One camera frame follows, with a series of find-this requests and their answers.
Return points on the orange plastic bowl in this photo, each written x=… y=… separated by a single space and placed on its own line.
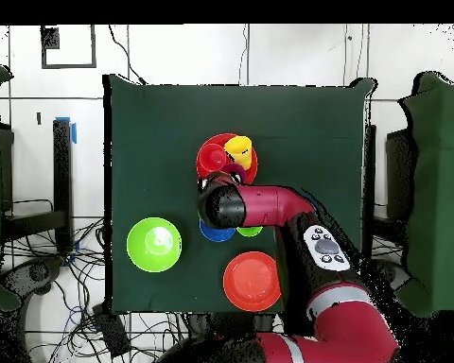
x=249 y=281
x=206 y=140

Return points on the dark blue plastic bowl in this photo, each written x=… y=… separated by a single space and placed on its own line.
x=215 y=235

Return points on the orange plastic cup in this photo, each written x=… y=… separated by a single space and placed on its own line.
x=212 y=157

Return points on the black square frame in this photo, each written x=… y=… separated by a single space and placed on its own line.
x=68 y=66

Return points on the black metal post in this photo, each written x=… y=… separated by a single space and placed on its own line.
x=370 y=170
x=62 y=170

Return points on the green plastic cup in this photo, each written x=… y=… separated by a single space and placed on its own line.
x=249 y=231

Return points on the black power brick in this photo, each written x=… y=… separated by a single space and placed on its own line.
x=113 y=332

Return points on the green plastic bowl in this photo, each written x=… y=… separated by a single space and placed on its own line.
x=147 y=249

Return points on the dark green tablecloth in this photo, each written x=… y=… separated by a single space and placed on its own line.
x=155 y=124

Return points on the yellow plastic cup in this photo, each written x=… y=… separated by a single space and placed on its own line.
x=239 y=149

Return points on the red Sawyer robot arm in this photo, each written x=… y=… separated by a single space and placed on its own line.
x=340 y=325

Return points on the blue tape strip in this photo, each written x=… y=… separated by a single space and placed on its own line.
x=74 y=133

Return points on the purple plastic cup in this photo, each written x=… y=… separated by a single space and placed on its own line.
x=236 y=170

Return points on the grey pedestal foot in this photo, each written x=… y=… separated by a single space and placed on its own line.
x=397 y=274
x=38 y=272

